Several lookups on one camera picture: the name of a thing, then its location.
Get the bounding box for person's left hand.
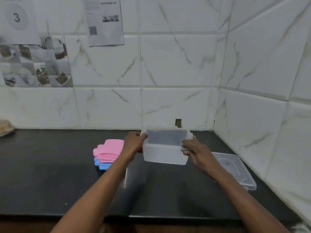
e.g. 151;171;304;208
121;131;148;163

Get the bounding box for person's right hand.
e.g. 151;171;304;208
181;136;220;179

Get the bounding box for clear plastic box red handles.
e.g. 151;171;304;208
140;129;194;166

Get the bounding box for clear plastic lid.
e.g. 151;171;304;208
211;152;257;191

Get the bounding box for person's right forearm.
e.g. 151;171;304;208
210;168;290;233

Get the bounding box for person's left forearm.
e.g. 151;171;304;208
51;155;133;233

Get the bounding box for brown wooden cabinet door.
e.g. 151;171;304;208
0;219;59;233
102;219;246;233

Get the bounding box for paper sheet with square code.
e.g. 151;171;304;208
83;0;125;47

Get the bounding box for plastic bag of snacks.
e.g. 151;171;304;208
0;119;15;138

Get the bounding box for paper sheet with circle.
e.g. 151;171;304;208
0;0;42;45

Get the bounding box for coffee print wall tile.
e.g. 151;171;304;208
0;35;74;88

